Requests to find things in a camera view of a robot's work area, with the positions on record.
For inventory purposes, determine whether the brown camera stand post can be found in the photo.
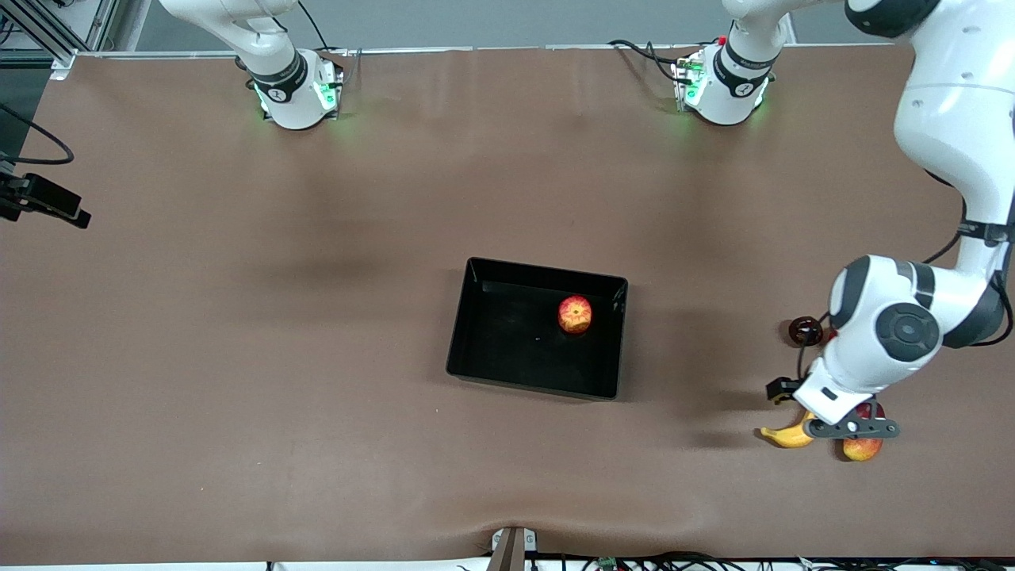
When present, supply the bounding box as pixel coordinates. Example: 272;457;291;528
485;528;527;571

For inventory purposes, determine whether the red yellow striped apple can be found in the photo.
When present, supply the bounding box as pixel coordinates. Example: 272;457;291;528
557;295;593;335

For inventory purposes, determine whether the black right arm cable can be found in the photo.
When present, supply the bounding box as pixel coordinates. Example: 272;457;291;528
0;103;75;166

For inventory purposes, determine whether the black base cable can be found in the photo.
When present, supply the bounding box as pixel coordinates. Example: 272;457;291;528
608;38;699;84
297;0;354;60

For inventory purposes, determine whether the black cable bundle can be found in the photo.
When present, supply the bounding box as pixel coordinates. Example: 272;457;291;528
527;550;1015;571

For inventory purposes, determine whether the aluminium frame profile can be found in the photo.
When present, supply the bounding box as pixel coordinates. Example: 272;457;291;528
0;0;120;80

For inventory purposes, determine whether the yellow banana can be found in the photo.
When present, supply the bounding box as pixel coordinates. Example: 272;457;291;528
760;411;818;450

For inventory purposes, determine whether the brown table cover mat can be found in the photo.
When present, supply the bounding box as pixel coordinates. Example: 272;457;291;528
0;44;1015;565

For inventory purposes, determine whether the grey clamp bracket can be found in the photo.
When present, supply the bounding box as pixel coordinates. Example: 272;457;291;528
490;527;538;554

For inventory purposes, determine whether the metal table edge rail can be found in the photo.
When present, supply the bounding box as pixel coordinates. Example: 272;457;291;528
71;44;905;60

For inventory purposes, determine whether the red yellow mango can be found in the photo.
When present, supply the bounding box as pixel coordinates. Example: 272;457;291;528
842;400;885;462

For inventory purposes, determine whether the black plastic box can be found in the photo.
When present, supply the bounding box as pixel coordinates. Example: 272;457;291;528
446;256;630;401

